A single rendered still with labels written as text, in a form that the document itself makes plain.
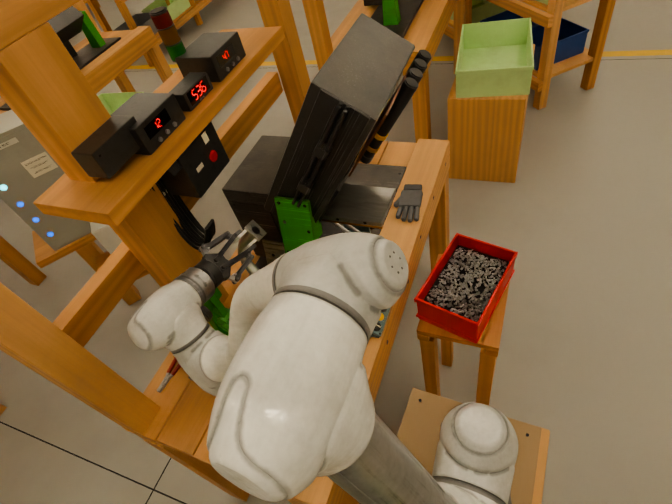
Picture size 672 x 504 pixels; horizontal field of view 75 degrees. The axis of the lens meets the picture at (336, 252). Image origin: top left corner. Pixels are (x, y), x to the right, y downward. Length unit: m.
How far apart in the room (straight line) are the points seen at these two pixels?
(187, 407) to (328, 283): 1.05
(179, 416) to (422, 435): 0.73
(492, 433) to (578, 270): 1.85
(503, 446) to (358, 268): 0.58
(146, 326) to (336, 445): 0.59
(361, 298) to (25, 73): 0.84
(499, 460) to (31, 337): 1.01
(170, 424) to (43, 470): 1.51
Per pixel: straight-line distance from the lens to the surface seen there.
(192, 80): 1.33
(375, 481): 0.63
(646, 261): 2.87
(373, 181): 1.85
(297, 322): 0.47
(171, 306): 1.00
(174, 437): 1.47
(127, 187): 1.11
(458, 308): 1.44
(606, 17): 3.91
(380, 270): 0.50
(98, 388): 1.33
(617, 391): 2.39
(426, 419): 1.27
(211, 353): 1.00
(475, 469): 0.98
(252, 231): 1.23
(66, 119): 1.15
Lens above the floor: 2.08
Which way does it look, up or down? 47 degrees down
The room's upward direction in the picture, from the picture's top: 17 degrees counter-clockwise
